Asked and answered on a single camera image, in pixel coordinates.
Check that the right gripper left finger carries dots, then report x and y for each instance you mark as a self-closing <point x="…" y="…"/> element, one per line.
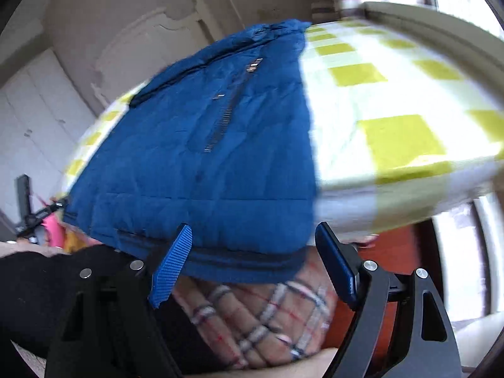
<point x="171" y="267"/>

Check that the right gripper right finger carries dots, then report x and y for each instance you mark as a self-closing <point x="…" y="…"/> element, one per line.
<point x="422" y="343"/>

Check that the blue quilted puffer jacket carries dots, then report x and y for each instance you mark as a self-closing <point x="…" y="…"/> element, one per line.
<point x="218" y="141"/>

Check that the pink cloth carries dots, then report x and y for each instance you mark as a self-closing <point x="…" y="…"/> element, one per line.
<point x="55" y="231"/>

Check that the white wardrobe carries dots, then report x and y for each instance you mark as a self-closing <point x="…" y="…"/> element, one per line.
<point x="42" y="119"/>

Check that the plaid shirt torso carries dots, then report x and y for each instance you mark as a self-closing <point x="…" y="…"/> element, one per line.
<point x="227" y="329"/>

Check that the yellow white checkered bed quilt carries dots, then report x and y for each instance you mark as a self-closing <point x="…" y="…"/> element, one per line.
<point x="398" y="131"/>

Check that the white wooden headboard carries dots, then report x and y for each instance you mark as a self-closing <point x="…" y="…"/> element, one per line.
<point x="148" y="45"/>

